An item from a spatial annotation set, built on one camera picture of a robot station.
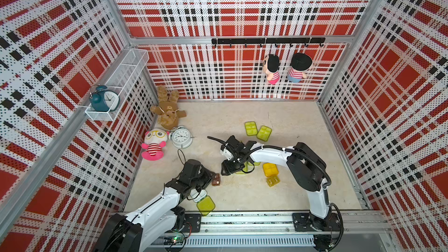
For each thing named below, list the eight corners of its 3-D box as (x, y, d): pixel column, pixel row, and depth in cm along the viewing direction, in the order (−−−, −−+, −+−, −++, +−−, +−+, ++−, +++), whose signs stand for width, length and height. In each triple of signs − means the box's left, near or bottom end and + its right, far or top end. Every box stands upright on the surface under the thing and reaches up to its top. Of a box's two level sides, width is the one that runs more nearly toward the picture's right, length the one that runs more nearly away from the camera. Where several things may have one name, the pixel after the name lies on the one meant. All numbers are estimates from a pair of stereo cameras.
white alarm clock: (168, 149, 99) (165, 145, 95) (173, 130, 107) (171, 126, 104) (192, 149, 99) (190, 145, 95) (195, 130, 107) (194, 126, 104)
